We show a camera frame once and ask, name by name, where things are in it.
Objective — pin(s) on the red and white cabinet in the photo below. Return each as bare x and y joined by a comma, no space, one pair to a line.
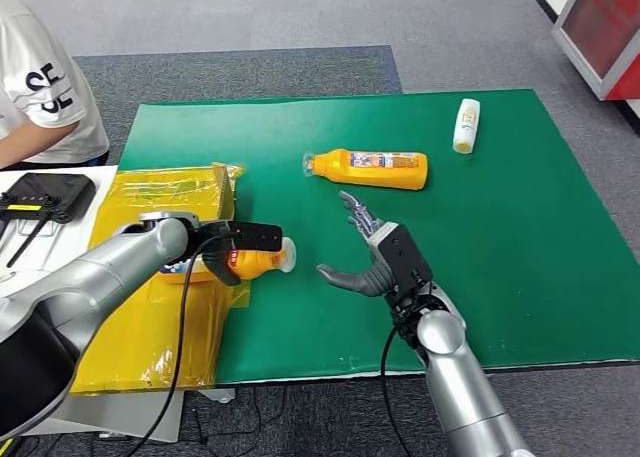
595,23

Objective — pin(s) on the green mat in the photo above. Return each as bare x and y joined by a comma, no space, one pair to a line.
500,242

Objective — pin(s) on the white board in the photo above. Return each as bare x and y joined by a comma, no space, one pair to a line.
75,242

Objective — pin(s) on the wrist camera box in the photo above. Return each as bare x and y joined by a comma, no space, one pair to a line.
255,236
400,255

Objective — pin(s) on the black router with antennas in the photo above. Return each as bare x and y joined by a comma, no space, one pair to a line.
60,192

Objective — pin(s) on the orange bottle with clear cap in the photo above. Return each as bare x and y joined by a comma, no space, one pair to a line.
380,177

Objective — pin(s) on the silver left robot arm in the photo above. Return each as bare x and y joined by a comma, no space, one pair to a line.
100,288

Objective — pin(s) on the person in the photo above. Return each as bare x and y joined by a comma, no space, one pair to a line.
30,43

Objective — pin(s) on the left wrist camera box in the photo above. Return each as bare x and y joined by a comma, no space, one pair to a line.
255,236

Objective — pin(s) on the small white bottle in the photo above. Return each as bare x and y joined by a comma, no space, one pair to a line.
466,126

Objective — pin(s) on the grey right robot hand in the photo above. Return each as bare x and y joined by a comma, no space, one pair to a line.
367,278

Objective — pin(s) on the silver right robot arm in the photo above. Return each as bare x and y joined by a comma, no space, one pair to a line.
460,381

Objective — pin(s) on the orange bottle with white cap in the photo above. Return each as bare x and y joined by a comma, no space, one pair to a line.
255,262

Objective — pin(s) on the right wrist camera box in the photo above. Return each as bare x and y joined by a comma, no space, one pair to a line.
400,255

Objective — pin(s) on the person's forearm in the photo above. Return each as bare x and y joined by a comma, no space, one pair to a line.
25,142

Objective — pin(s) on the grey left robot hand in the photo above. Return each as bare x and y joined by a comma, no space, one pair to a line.
220,268

